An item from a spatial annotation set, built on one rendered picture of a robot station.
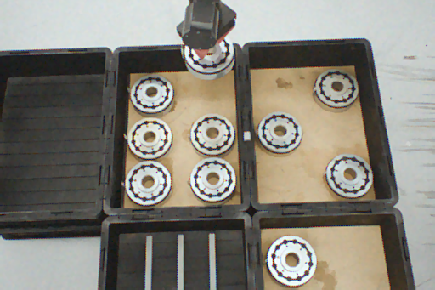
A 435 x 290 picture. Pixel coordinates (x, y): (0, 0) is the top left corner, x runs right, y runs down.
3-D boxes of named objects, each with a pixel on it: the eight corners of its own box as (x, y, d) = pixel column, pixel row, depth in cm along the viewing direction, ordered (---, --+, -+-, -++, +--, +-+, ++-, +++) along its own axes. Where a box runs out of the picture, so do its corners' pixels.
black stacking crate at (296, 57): (240, 68, 125) (242, 43, 114) (357, 64, 125) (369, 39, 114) (249, 223, 109) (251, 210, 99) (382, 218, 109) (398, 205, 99)
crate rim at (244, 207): (115, 52, 116) (113, 46, 114) (240, 47, 116) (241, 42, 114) (104, 218, 100) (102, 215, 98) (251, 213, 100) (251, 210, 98)
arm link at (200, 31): (240, -50, 76) (185, -59, 75) (236, 11, 72) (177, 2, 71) (229, -3, 87) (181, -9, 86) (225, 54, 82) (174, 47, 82)
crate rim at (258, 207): (241, 47, 116) (241, 42, 114) (367, 42, 116) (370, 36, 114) (251, 213, 100) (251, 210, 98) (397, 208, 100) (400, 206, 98)
